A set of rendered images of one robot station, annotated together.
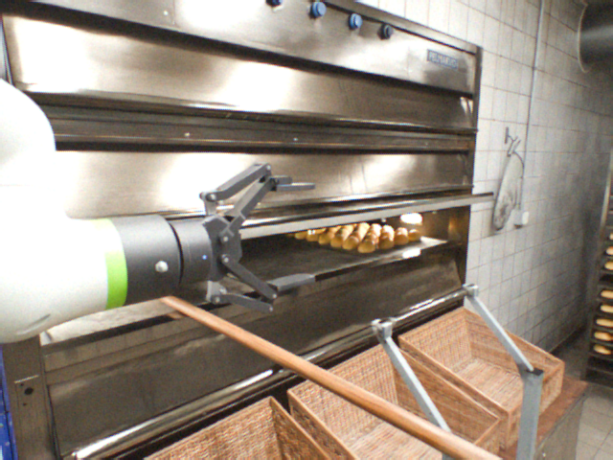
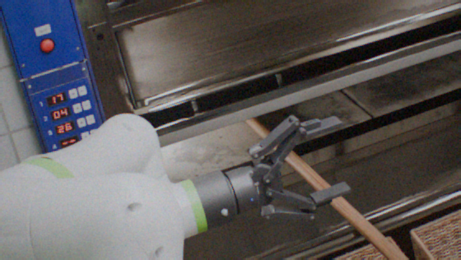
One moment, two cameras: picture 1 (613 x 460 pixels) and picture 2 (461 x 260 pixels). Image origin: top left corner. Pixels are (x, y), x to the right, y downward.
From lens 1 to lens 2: 1.02 m
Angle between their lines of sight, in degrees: 31
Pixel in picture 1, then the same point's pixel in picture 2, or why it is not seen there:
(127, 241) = (204, 200)
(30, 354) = not seen: hidden behind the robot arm
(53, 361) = not seen: hidden behind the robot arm
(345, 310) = not seen: outside the picture
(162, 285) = (226, 220)
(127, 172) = (207, 30)
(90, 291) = (188, 229)
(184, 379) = (288, 221)
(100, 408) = (211, 246)
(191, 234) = (242, 186)
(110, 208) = (196, 72)
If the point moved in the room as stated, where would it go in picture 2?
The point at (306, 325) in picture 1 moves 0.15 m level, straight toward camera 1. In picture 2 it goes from (435, 156) to (424, 186)
